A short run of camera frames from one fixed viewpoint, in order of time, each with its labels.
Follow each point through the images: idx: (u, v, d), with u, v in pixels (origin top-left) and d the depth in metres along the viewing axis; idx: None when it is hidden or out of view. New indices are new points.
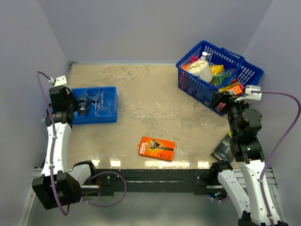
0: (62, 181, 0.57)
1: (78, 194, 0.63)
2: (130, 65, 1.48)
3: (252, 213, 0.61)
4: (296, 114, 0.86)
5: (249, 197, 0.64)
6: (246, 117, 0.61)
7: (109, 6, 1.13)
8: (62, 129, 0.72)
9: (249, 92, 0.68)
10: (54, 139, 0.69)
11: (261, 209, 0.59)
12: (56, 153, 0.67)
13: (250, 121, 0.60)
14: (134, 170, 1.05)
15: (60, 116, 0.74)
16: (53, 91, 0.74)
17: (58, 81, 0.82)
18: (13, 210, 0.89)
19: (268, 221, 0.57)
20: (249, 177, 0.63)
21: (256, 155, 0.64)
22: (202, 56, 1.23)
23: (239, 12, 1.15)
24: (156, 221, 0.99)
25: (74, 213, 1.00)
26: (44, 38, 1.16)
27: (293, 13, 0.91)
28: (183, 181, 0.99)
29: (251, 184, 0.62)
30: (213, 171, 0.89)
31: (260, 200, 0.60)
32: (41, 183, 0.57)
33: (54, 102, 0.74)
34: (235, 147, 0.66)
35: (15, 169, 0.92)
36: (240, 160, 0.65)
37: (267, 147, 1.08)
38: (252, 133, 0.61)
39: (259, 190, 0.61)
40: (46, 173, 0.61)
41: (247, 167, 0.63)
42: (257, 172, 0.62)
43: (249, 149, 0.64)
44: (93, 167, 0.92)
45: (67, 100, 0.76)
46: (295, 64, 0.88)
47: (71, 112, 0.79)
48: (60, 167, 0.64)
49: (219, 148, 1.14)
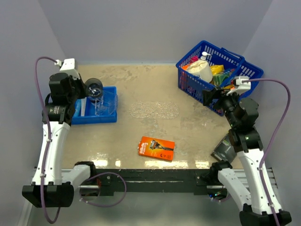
0: (53, 192, 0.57)
1: (69, 201, 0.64)
2: (130, 65, 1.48)
3: (253, 203, 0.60)
4: (297, 114, 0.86)
5: (249, 189, 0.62)
6: (242, 105, 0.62)
7: (109, 6, 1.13)
8: (59, 131, 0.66)
9: (240, 82, 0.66)
10: (49, 142, 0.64)
11: (261, 197, 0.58)
12: (49, 159, 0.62)
13: (247, 109, 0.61)
14: (134, 170, 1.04)
15: (58, 112, 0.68)
16: (54, 80, 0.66)
17: (64, 65, 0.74)
18: (12, 210, 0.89)
19: (269, 209, 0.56)
20: (248, 166, 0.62)
21: (255, 144, 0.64)
22: (202, 56, 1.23)
23: (239, 12, 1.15)
24: (156, 221, 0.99)
25: (73, 213, 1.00)
26: (44, 38, 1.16)
27: (292, 13, 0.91)
28: (183, 181, 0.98)
29: (250, 173, 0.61)
30: (214, 171, 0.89)
31: (260, 189, 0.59)
32: (31, 191, 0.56)
33: (54, 95, 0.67)
34: (233, 137, 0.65)
35: (15, 169, 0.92)
36: (240, 149, 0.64)
37: (267, 147, 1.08)
38: (250, 121, 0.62)
39: (259, 179, 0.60)
40: (37, 182, 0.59)
41: (246, 156, 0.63)
42: (257, 160, 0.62)
43: (249, 139, 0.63)
44: (93, 168, 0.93)
45: (67, 93, 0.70)
46: (295, 64, 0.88)
47: (72, 108, 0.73)
48: (52, 178, 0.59)
49: (219, 148, 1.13)
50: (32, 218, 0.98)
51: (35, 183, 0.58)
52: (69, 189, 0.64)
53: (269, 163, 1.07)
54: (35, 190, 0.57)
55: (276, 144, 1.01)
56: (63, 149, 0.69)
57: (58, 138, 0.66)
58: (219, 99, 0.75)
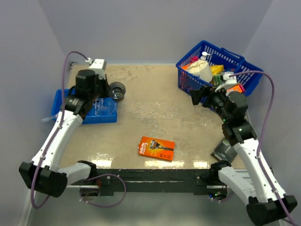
0: (44, 178, 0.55)
1: (59, 192, 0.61)
2: (130, 65, 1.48)
3: (258, 192, 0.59)
4: (297, 114, 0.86)
5: (251, 179, 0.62)
6: (232, 99, 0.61)
7: (109, 6, 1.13)
8: (70, 121, 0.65)
9: (227, 77, 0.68)
10: (58, 129, 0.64)
11: (265, 185, 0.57)
12: (53, 145, 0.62)
13: (237, 101, 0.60)
14: (134, 170, 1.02)
15: (75, 104, 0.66)
16: (81, 74, 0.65)
17: (94, 63, 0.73)
18: (12, 210, 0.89)
19: (274, 195, 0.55)
20: (246, 157, 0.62)
21: (249, 134, 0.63)
22: (202, 56, 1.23)
23: (239, 12, 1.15)
24: (156, 221, 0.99)
25: (73, 213, 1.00)
26: (44, 38, 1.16)
27: (293, 13, 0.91)
28: (183, 181, 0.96)
29: (250, 163, 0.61)
30: (214, 171, 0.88)
31: (263, 177, 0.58)
32: (27, 170, 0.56)
33: (77, 88, 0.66)
34: (227, 131, 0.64)
35: (15, 169, 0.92)
36: (235, 142, 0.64)
37: (268, 147, 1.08)
38: (241, 113, 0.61)
39: (258, 167, 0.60)
40: (35, 163, 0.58)
41: (242, 147, 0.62)
42: (253, 149, 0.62)
43: (241, 131, 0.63)
44: (94, 170, 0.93)
45: (91, 89, 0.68)
46: (295, 64, 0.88)
47: (91, 104, 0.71)
48: (50, 163, 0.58)
49: (219, 148, 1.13)
50: (32, 218, 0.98)
51: (32, 163, 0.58)
52: (62, 181, 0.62)
53: (269, 163, 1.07)
54: (30, 170, 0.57)
55: (276, 144, 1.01)
56: (68, 140, 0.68)
57: (68, 127, 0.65)
58: (208, 97, 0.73)
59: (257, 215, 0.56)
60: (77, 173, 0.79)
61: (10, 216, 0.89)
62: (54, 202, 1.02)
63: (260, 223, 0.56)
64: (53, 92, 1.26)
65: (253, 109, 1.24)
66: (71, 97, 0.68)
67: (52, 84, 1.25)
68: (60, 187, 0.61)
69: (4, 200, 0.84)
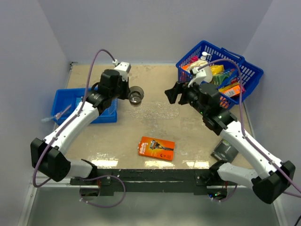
0: (51, 157, 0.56)
1: (60, 176, 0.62)
2: (130, 65, 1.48)
3: (257, 170, 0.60)
4: (297, 114, 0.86)
5: (247, 159, 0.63)
6: (203, 90, 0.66)
7: (109, 6, 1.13)
8: (88, 112, 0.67)
9: (197, 70, 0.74)
10: (75, 116, 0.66)
11: (261, 160, 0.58)
12: (67, 129, 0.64)
13: (209, 92, 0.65)
14: (134, 170, 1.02)
15: (96, 99, 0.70)
16: (106, 73, 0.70)
17: (119, 65, 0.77)
18: (12, 210, 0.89)
19: (273, 167, 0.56)
20: (234, 140, 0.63)
21: (229, 119, 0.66)
22: (202, 56, 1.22)
23: (239, 12, 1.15)
24: (156, 221, 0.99)
25: (74, 213, 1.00)
26: (44, 38, 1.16)
27: (292, 13, 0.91)
28: (183, 181, 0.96)
29: (240, 145, 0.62)
30: (215, 173, 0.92)
31: (257, 153, 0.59)
32: (38, 145, 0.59)
33: (100, 84, 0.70)
34: (209, 122, 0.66)
35: (15, 169, 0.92)
36: (220, 131, 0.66)
37: (267, 147, 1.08)
38: (216, 100, 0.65)
39: (249, 145, 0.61)
40: (47, 141, 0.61)
41: (227, 132, 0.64)
42: (239, 131, 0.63)
43: (221, 117, 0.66)
44: (93, 171, 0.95)
45: (112, 89, 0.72)
46: (295, 64, 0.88)
47: (109, 102, 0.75)
48: (60, 144, 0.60)
49: (219, 148, 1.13)
50: (32, 217, 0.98)
51: (44, 141, 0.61)
52: (65, 167, 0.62)
53: None
54: (41, 147, 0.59)
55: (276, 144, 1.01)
56: (83, 129, 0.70)
57: (84, 117, 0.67)
58: (184, 93, 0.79)
59: (264, 191, 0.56)
60: (80, 167, 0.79)
61: (10, 216, 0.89)
62: (55, 202, 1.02)
63: (268, 199, 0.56)
64: (53, 92, 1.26)
65: (253, 109, 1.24)
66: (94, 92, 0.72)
67: (52, 84, 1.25)
68: (62, 172, 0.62)
69: (4, 199, 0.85)
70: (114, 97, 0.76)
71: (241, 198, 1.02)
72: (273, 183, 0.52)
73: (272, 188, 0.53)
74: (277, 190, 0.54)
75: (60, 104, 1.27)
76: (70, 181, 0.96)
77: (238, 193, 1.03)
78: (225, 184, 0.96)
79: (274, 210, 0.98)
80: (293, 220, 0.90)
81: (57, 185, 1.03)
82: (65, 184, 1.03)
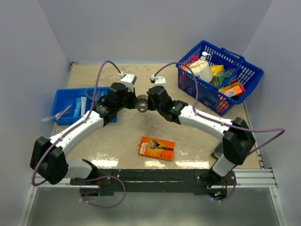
0: (54, 157, 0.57)
1: (56, 179, 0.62)
2: (130, 65, 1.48)
3: (217, 136, 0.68)
4: (297, 114, 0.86)
5: (207, 132, 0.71)
6: (151, 92, 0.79)
7: (109, 6, 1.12)
8: (95, 120, 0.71)
9: (154, 77, 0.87)
10: (82, 121, 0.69)
11: (214, 125, 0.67)
12: (72, 132, 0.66)
13: (155, 91, 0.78)
14: (134, 170, 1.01)
15: (104, 110, 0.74)
16: (114, 87, 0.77)
17: (125, 77, 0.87)
18: (11, 210, 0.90)
19: (225, 127, 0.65)
20: (190, 120, 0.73)
21: (181, 106, 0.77)
22: (202, 56, 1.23)
23: (239, 12, 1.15)
24: (156, 221, 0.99)
25: (74, 213, 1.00)
26: (44, 38, 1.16)
27: (292, 13, 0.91)
28: (183, 181, 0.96)
29: (196, 122, 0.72)
30: (217, 176, 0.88)
31: (210, 122, 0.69)
32: (42, 144, 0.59)
33: (107, 97, 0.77)
34: (168, 116, 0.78)
35: (15, 169, 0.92)
36: (178, 119, 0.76)
37: (268, 148, 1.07)
38: (164, 96, 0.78)
39: (201, 118, 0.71)
40: (52, 140, 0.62)
41: (182, 117, 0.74)
42: (191, 111, 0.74)
43: (175, 108, 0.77)
44: (94, 171, 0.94)
45: (118, 101, 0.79)
46: (295, 64, 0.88)
47: (115, 114, 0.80)
48: (64, 145, 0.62)
49: (219, 148, 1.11)
50: (33, 217, 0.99)
51: (49, 140, 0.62)
52: (63, 171, 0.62)
53: (269, 163, 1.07)
54: (44, 145, 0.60)
55: (276, 144, 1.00)
56: (87, 136, 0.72)
57: (91, 125, 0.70)
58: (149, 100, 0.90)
59: (229, 152, 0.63)
60: (79, 168, 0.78)
61: (10, 215, 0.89)
62: (55, 201, 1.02)
63: (237, 157, 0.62)
64: (53, 92, 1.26)
65: (253, 109, 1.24)
66: (101, 104, 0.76)
67: (52, 84, 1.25)
68: (58, 175, 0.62)
69: (4, 199, 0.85)
70: (119, 108, 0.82)
71: (241, 198, 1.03)
72: (230, 138, 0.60)
73: (231, 144, 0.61)
74: (237, 146, 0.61)
75: (60, 105, 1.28)
76: (70, 181, 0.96)
77: (238, 193, 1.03)
78: (224, 184, 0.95)
79: (274, 210, 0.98)
80: (294, 221, 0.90)
81: (57, 186, 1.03)
82: (65, 184, 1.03)
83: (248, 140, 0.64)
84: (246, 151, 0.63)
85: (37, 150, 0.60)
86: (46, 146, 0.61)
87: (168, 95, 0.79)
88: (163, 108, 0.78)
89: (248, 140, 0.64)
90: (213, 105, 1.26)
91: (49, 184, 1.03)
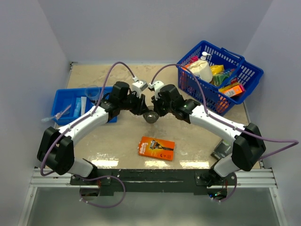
0: (62, 146, 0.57)
1: (63, 170, 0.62)
2: (130, 66, 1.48)
3: (226, 139, 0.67)
4: (297, 115, 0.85)
5: (218, 134, 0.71)
6: (163, 89, 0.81)
7: (109, 6, 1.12)
8: (100, 114, 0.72)
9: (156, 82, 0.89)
10: (89, 114, 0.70)
11: (225, 129, 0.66)
12: (79, 124, 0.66)
13: (167, 89, 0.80)
14: (134, 170, 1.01)
15: (107, 106, 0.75)
16: (118, 85, 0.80)
17: (137, 82, 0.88)
18: (11, 210, 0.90)
19: (237, 132, 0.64)
20: (201, 120, 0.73)
21: (194, 105, 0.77)
22: (202, 56, 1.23)
23: (239, 12, 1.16)
24: (156, 221, 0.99)
25: (74, 213, 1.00)
26: (44, 38, 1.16)
27: (292, 13, 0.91)
28: (183, 181, 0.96)
29: (206, 123, 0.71)
30: (216, 175, 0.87)
31: (222, 125, 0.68)
32: (51, 133, 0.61)
33: (111, 94, 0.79)
34: (178, 114, 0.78)
35: (15, 169, 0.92)
36: (188, 118, 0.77)
37: (269, 148, 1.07)
38: (175, 94, 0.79)
39: (213, 121, 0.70)
40: (60, 131, 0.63)
41: (194, 116, 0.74)
42: (203, 112, 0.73)
43: (186, 107, 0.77)
44: (94, 171, 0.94)
45: (122, 99, 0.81)
46: (295, 64, 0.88)
47: (118, 111, 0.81)
48: (73, 135, 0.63)
49: (219, 148, 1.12)
50: (33, 216, 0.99)
51: (58, 130, 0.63)
52: (70, 162, 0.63)
53: (269, 163, 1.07)
54: (53, 136, 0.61)
55: (276, 144, 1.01)
56: (91, 130, 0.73)
57: (97, 118, 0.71)
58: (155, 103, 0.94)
59: (238, 156, 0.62)
60: (78, 169, 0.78)
61: (10, 215, 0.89)
62: (54, 201, 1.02)
63: (244, 162, 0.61)
64: (53, 92, 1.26)
65: (253, 109, 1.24)
66: (106, 100, 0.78)
67: (52, 84, 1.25)
68: (65, 166, 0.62)
69: (4, 200, 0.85)
70: (122, 108, 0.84)
71: (241, 198, 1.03)
72: (241, 143, 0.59)
73: (241, 149, 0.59)
74: (248, 151, 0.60)
75: (60, 105, 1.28)
76: (70, 181, 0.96)
77: (238, 193, 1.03)
78: (224, 184, 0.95)
79: (274, 210, 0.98)
80: (294, 221, 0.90)
81: (57, 186, 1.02)
82: (65, 184, 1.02)
83: (258, 147, 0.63)
84: (254, 158, 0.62)
85: (47, 140, 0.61)
86: (54, 136, 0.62)
87: (179, 94, 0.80)
88: (174, 105, 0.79)
89: (258, 148, 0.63)
90: (213, 105, 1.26)
91: (49, 184, 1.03)
